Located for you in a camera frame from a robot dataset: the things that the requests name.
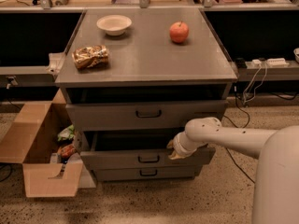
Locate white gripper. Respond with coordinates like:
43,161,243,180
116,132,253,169
166,132,206,160

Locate grey drawer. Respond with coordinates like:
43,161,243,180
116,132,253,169
94,165,202,181
80,128,215,170
66,100,227,131

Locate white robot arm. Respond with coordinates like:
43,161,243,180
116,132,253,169
167,118,299,224

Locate grey top drawer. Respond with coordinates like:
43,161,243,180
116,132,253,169
66,100,227,131

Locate grey bottom drawer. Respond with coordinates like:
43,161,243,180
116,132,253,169
94,165,202,181

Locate grey drawer cabinet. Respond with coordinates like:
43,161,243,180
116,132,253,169
54,7,238,183

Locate open cardboard box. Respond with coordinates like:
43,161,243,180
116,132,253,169
0,91,83,198

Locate green snack bag in box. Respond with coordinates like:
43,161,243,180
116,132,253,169
57,125,75,141

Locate red snack bag in box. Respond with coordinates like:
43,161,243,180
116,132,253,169
60,144,77,159

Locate red apple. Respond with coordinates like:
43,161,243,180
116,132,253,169
169,21,189,44

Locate golden snack bag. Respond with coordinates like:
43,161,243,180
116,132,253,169
72,45,109,70

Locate white power strip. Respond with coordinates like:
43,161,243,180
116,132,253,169
266,58,289,67

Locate white bowl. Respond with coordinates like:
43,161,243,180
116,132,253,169
96,15,132,36

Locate black floor cable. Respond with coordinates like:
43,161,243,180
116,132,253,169
222,93,256,185

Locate white cables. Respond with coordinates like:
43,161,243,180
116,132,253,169
242,63,269,105

